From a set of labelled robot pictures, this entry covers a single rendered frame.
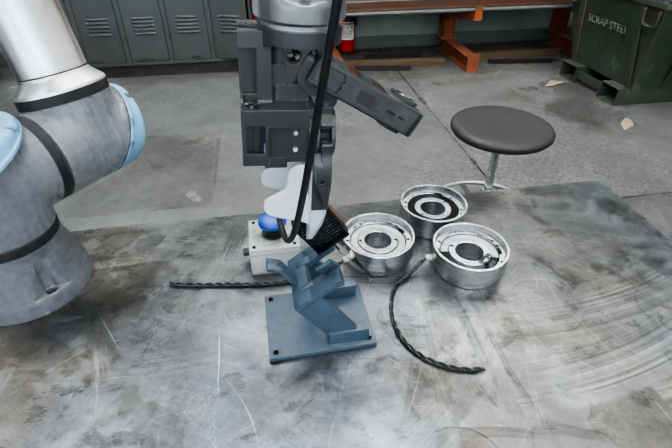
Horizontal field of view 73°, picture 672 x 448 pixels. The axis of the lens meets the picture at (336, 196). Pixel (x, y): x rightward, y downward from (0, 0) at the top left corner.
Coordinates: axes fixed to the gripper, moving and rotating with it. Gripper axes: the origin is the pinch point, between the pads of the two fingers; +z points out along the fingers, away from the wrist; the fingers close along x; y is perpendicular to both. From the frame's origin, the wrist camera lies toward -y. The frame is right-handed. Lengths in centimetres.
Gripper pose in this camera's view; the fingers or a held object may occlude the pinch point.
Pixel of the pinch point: (314, 218)
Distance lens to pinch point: 48.8
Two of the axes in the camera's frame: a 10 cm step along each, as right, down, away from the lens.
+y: -9.8, 0.5, -1.9
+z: -0.7, 8.4, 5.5
